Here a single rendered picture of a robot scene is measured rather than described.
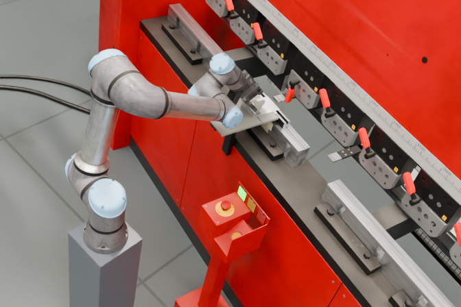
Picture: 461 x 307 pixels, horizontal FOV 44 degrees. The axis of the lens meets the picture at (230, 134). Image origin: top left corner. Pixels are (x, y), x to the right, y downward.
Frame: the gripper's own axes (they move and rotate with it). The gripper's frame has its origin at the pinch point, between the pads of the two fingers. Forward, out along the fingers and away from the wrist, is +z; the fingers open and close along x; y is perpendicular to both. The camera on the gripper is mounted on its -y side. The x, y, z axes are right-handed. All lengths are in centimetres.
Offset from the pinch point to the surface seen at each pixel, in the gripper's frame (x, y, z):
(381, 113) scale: -49, 28, -26
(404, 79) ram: -51, 38, -36
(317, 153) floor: 36, 11, 142
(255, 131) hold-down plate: -3.4, -5.3, 8.9
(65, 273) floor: 21, -118, 32
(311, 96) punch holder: -22.1, 18.0, -14.1
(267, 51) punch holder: 5.4, 18.0, -13.9
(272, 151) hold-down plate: -15.7, -5.5, 8.8
